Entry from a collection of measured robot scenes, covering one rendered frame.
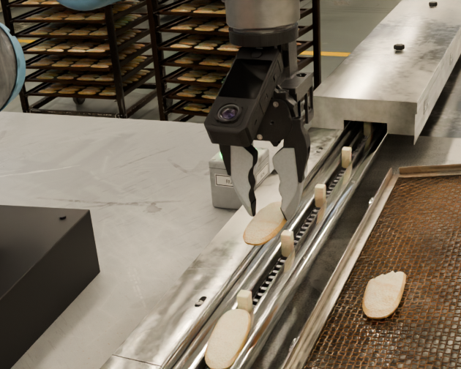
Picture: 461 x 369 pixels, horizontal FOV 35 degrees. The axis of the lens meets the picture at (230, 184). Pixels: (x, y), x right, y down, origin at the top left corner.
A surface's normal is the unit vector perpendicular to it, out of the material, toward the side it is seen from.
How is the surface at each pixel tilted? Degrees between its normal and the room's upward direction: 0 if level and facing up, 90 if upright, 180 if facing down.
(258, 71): 28
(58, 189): 0
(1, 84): 97
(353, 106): 90
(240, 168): 90
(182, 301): 0
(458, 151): 0
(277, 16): 89
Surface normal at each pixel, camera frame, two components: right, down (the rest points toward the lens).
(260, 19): -0.07, 0.43
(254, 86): -0.25, -0.61
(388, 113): -0.40, 0.41
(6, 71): 0.95, 0.03
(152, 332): -0.07, -0.91
